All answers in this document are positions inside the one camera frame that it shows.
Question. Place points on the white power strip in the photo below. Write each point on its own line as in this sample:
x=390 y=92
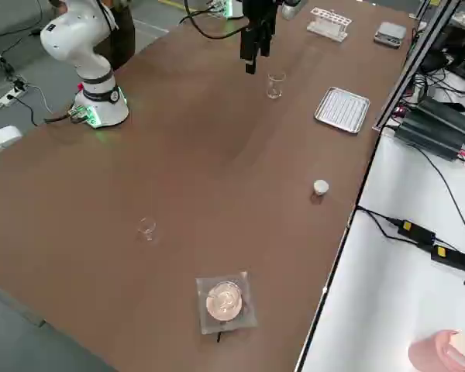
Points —
x=11 y=97

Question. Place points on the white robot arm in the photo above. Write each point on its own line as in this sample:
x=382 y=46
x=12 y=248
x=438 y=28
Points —
x=234 y=8
x=73 y=42

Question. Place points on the white box with yellow label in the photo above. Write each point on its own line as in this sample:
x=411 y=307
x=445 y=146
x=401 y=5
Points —
x=2 y=141

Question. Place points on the aluminium frame post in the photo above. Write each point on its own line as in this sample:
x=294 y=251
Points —
x=414 y=66

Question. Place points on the person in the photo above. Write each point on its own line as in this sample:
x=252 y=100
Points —
x=122 y=35

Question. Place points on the pink plastic pitcher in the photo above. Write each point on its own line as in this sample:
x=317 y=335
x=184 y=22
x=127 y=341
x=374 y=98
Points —
x=430 y=352

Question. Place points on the round glass flask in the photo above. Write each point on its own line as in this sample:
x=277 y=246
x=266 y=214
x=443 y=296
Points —
x=224 y=302

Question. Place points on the black adapter with yellow label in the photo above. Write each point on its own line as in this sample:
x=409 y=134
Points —
x=416 y=231
x=451 y=257

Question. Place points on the small glass beaker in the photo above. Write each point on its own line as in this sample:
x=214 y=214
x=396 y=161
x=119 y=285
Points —
x=147 y=232

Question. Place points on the tall glass beaker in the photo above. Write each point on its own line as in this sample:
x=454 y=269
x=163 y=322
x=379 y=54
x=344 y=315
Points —
x=275 y=93

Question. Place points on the small white lidded cup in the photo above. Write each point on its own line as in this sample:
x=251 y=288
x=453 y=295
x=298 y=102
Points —
x=321 y=187

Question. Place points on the ribbed metal tray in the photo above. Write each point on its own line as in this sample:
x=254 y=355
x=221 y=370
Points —
x=343 y=110

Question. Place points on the white test tube rack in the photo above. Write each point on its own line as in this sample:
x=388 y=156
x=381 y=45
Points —
x=329 y=29

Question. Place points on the silver digital scale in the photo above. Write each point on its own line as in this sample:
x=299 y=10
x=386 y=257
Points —
x=389 y=31

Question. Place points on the black ribbed power brick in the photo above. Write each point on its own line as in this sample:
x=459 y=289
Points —
x=426 y=139
x=449 y=116

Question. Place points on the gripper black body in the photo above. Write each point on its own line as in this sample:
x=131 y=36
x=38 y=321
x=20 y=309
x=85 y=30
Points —
x=259 y=9

